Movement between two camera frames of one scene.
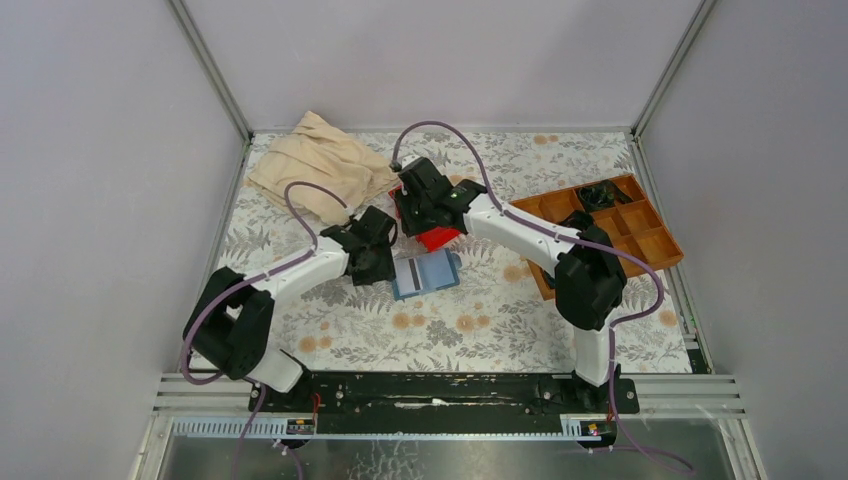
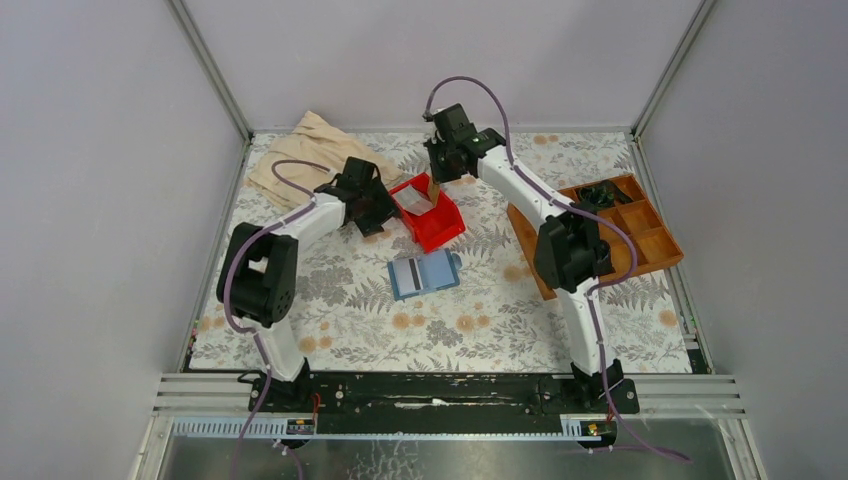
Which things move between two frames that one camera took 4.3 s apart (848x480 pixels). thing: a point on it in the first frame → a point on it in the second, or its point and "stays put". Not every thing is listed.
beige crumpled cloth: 321,154 stays put
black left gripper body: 378,268 → 375,208
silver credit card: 408,276 stays put
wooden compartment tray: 617,205 stays put
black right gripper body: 414,213 → 441,166
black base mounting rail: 445,401 stays put
